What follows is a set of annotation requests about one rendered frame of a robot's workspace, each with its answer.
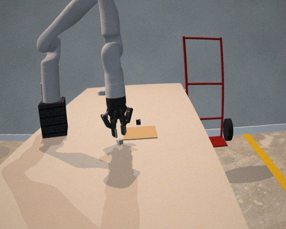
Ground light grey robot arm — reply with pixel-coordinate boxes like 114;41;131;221
37;0;126;104

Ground white die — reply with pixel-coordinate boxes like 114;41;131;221
116;138;123;145

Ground tan flat mat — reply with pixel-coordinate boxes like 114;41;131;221
123;125;158;140

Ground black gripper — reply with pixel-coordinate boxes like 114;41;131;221
101;96;133;138

